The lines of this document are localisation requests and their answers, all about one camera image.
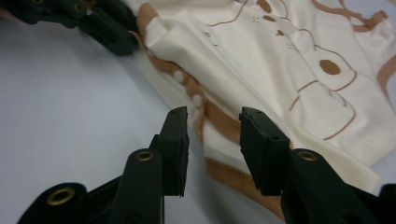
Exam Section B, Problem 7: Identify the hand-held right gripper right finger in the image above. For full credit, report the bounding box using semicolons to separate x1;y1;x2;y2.
238;106;379;224

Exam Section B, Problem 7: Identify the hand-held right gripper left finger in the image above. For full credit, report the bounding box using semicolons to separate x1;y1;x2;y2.
108;105;191;224

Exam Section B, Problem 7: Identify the cream baby bodysuit brown trim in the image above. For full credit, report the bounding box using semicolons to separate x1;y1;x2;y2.
122;0;396;222

